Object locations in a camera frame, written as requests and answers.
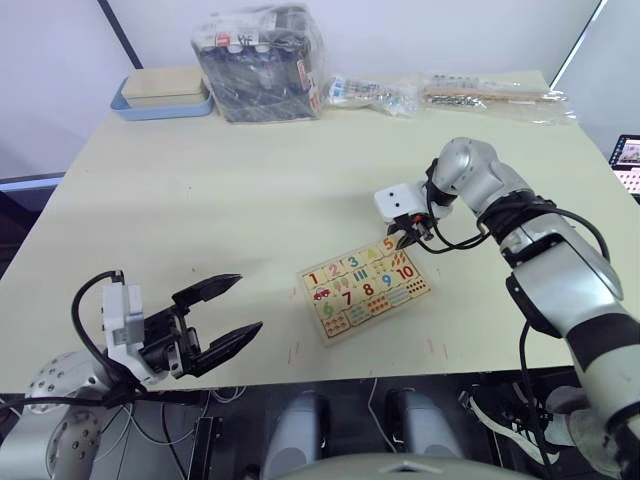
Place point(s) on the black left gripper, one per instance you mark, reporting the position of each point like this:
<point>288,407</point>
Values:
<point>165,345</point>

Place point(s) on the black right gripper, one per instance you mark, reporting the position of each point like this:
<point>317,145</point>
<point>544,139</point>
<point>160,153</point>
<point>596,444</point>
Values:
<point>420,227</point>

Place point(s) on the orange number 5 tile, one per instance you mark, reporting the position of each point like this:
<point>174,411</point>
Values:
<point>388,245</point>

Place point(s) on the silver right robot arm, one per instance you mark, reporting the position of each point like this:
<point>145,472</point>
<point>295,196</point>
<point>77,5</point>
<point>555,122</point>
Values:
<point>550,280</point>

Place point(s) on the yellow number 4 tile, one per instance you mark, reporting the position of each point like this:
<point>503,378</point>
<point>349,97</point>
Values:
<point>372,254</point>

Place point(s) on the red number 10 tile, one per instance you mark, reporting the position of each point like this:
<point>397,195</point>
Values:
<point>405,272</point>

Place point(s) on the blue number 9 tile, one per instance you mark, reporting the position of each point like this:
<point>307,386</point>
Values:
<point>386,280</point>

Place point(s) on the green number 3 tile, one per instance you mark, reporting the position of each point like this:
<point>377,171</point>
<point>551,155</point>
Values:
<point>353,261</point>

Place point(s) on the red number 8 tile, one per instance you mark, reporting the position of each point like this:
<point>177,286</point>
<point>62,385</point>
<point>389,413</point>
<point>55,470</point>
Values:
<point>368,288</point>

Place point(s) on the wooden number puzzle board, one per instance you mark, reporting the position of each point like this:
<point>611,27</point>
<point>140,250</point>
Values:
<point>365,295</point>

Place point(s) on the red number 1 tile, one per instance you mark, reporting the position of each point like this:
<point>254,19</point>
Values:
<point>314,278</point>

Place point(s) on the green number 6 tile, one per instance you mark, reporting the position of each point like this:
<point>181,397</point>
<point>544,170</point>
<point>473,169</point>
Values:
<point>327,308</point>

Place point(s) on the grey rounded robot leg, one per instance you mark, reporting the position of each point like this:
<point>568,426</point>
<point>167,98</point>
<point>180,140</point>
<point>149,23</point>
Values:
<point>295,430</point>
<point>425,425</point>

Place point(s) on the plastic bag of blue-white items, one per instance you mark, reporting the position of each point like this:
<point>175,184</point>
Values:
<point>370,92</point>

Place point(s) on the plastic bag of wooden sticks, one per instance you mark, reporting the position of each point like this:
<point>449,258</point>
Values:
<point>480,95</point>

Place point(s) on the light blue tray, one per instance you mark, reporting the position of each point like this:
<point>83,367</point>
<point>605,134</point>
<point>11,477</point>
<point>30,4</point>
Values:
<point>150,111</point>

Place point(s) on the plastic bag of black items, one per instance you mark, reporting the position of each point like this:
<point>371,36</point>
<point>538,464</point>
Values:
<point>260,65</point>

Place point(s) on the dark side desk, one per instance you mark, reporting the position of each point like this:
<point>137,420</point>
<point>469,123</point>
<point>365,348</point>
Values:
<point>20,220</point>

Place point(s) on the grey robot torso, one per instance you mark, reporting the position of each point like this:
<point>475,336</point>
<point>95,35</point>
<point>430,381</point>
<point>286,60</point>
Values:
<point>410,467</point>

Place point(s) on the beige rectangular box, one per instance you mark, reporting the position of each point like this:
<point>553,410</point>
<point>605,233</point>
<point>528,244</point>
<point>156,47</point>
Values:
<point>162,87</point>

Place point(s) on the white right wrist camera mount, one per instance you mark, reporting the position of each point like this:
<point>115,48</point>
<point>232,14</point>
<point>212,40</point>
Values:
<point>400,202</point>

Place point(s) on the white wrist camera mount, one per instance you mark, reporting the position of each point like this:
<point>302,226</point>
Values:
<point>122,320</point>
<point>400,202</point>

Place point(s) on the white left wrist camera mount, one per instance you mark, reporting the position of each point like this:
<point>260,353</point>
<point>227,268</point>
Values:
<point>122,320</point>

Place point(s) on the dark wall strip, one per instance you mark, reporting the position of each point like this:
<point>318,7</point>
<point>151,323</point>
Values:
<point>580,40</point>
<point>120,32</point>

